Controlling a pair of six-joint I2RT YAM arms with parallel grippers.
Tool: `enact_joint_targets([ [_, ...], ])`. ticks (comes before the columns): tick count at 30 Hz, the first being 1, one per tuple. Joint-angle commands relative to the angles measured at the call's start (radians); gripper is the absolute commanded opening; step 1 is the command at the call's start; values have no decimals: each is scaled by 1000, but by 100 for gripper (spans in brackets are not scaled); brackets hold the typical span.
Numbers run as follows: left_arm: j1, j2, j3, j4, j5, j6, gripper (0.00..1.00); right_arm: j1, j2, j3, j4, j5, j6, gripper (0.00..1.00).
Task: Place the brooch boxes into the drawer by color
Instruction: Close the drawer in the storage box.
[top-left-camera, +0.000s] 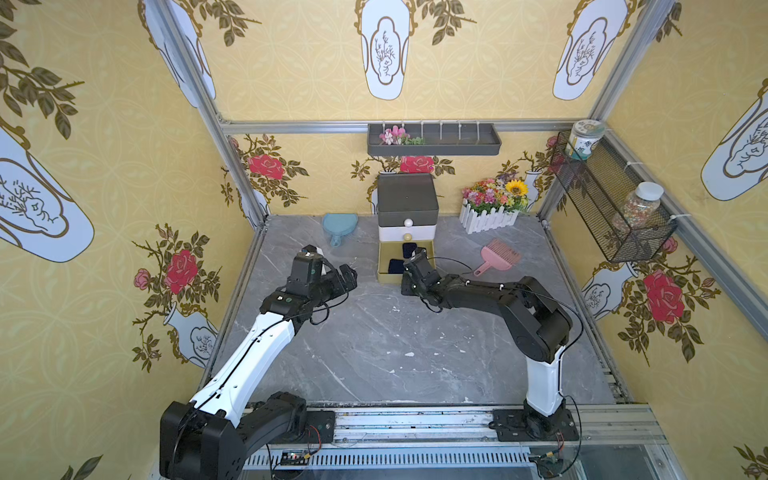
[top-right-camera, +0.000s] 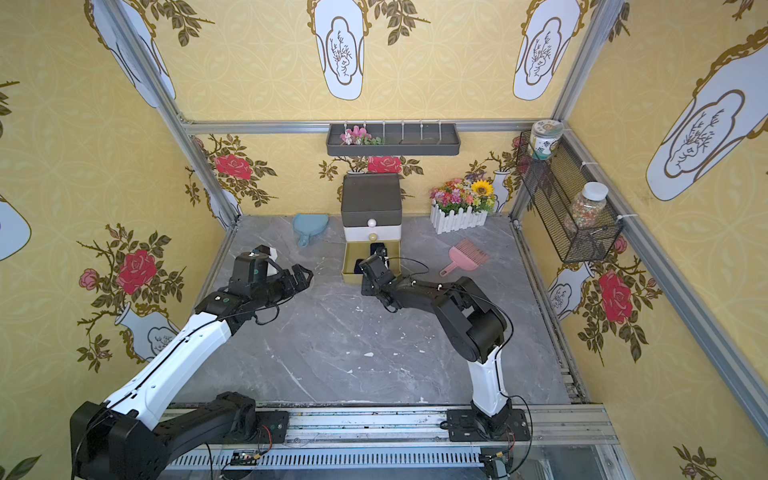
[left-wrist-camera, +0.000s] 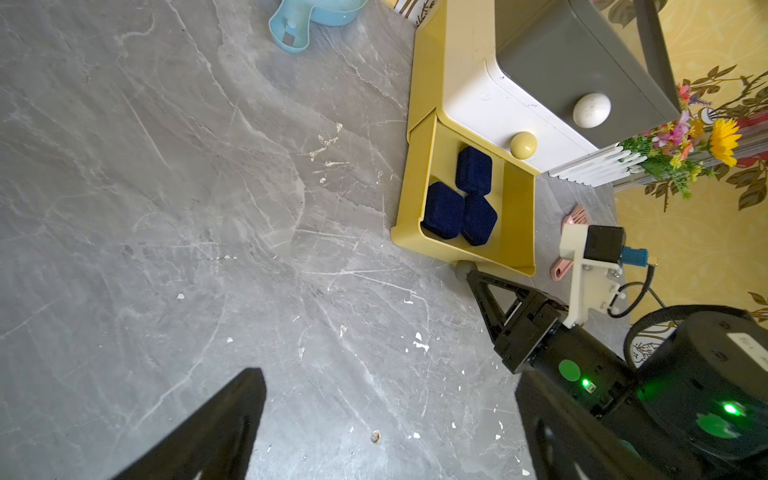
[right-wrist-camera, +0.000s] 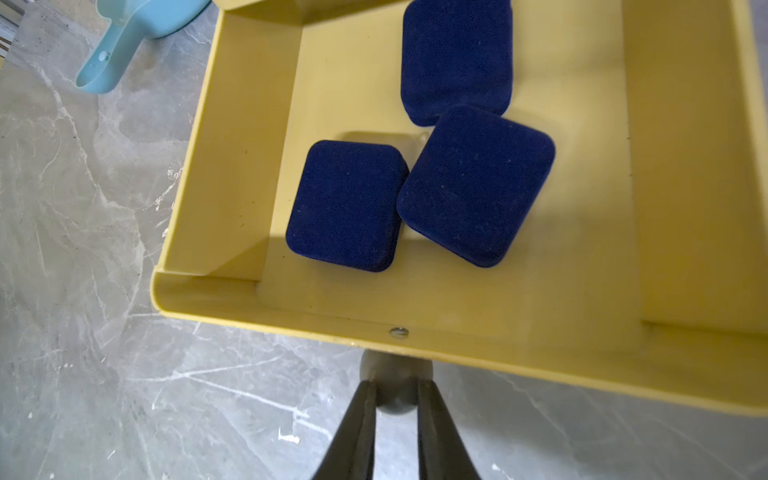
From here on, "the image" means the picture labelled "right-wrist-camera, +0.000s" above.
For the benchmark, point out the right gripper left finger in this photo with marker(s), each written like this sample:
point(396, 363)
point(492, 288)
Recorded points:
point(351, 454)

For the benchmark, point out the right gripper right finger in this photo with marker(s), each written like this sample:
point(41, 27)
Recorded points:
point(441, 451)

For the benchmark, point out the navy brooch box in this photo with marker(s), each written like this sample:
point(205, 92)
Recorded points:
point(474, 183)
point(344, 212)
point(456, 52)

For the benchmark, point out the three-drawer storage cabinet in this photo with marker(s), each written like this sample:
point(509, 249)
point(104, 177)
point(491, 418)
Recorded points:
point(574, 191)

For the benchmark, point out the blue dustpan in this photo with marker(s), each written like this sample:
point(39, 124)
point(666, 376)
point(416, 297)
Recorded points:
point(131, 22)

